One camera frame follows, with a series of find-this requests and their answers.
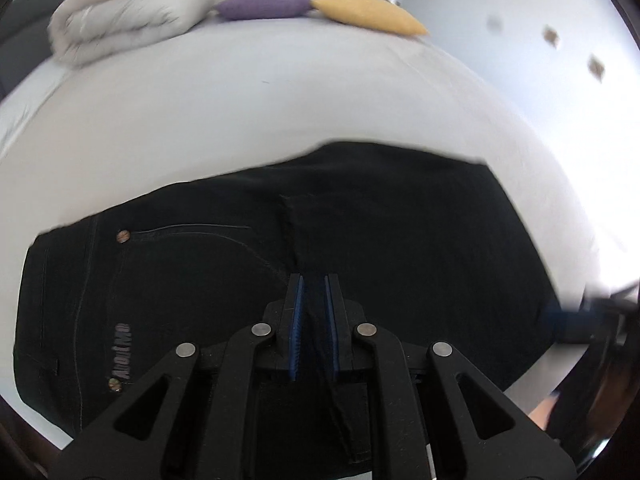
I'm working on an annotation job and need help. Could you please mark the person's right hand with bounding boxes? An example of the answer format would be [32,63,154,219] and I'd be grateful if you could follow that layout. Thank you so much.
[528,393,554,432]

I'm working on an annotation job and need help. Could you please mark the purple cushion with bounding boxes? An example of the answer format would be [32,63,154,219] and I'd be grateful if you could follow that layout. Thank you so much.
[215,0,314,22]

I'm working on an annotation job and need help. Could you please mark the folded beige duvet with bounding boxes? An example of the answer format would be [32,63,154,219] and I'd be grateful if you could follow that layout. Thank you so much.
[47,0,225,69]

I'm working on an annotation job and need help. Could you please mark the grey padded headboard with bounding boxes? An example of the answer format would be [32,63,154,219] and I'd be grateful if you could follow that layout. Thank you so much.
[0,0,87,97]

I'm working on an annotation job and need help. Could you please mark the black denim pants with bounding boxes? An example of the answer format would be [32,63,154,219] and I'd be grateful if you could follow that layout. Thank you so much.
[12,141,567,480]

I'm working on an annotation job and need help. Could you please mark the yellow cushion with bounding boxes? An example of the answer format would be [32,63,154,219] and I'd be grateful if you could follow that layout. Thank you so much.
[310,0,431,37]

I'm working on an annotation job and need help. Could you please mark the white sheeted bed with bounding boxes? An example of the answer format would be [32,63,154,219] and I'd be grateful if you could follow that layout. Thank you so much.
[0,7,640,453]

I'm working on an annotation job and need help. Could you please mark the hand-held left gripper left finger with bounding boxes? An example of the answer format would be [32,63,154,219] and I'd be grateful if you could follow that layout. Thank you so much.
[47,272,306,480]

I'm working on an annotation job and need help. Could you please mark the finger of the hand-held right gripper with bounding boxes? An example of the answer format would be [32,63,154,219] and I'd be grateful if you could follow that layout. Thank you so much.
[542,299,608,347]

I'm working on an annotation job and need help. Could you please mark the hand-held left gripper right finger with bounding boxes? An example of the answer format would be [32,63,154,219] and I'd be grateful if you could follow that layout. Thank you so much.
[324,272,581,480]

